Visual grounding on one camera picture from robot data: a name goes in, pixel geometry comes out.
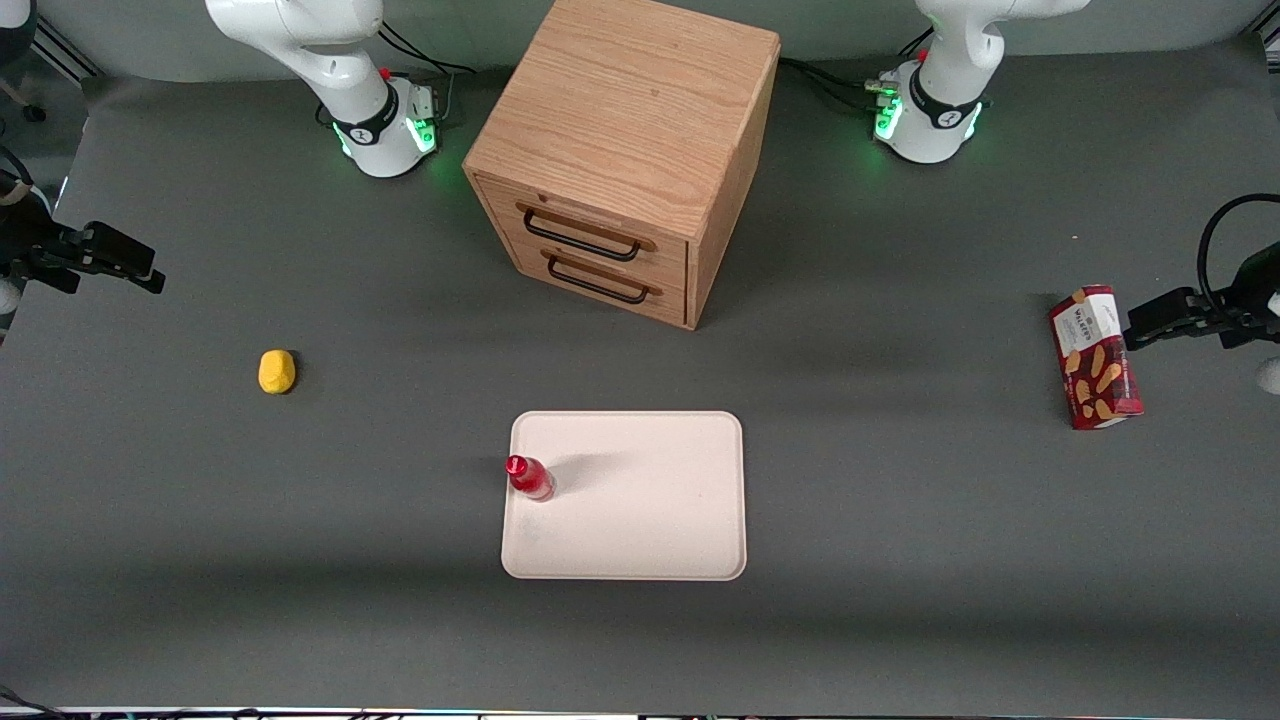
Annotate black chair caster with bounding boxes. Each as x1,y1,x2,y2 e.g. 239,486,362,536
0,75,47,123

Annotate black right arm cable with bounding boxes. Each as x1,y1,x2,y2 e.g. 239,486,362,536
0,145,36,211

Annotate wooden two-drawer cabinet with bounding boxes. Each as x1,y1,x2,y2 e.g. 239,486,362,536
462,0,782,331

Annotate black arm base cables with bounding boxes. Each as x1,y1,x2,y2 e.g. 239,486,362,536
375,15,479,126
778,28,936,113

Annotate red coke bottle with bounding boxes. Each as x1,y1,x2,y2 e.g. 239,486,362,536
504,454,556,503

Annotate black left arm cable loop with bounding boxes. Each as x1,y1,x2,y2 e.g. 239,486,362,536
1197,193,1280,311

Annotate black drawer handle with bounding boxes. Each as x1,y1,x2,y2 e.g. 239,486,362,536
517,203,658,263
541,250,663,305

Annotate beige rectangular tray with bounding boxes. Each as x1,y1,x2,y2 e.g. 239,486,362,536
500,411,748,582

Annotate red shortbread cookie box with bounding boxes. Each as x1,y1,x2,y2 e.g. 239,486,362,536
1049,285,1145,431

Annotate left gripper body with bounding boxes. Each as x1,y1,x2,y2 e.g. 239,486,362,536
1215,245,1280,349

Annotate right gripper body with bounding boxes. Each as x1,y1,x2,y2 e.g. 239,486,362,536
0,178,91,294

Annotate black right arm base cables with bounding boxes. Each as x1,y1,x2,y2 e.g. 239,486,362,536
375,15,479,126

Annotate black left arm base cables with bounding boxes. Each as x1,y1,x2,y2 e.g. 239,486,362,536
778,28,936,113

